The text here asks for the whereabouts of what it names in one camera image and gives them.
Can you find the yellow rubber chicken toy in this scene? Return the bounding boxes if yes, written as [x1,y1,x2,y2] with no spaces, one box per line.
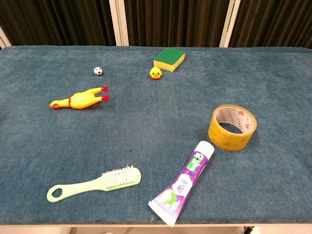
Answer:
[48,86,110,110]

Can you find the blue table cloth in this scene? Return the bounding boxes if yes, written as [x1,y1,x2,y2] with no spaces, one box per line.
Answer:
[0,45,312,229]

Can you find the small yellow chick toy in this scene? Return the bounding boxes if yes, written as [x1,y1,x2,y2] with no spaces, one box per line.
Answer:
[149,66,163,80]

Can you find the green and yellow sponge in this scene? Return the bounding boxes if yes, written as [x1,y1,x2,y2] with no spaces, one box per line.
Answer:
[153,47,186,73]

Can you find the yellow packing tape roll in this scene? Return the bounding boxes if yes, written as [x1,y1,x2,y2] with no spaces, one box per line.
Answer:
[208,104,258,152]

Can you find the purple white toothpaste tube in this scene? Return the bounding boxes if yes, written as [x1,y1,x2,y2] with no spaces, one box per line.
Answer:
[148,140,215,228]

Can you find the light green scrub brush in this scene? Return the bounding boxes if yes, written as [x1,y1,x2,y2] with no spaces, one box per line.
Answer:
[46,165,142,203]

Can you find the dark curtain panel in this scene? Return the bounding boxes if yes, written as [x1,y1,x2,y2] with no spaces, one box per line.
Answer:
[123,0,230,48]
[0,0,116,47]
[228,0,312,49]

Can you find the white frame post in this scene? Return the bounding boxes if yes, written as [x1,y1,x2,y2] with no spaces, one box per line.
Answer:
[108,0,130,47]
[219,0,241,48]
[0,25,12,49]

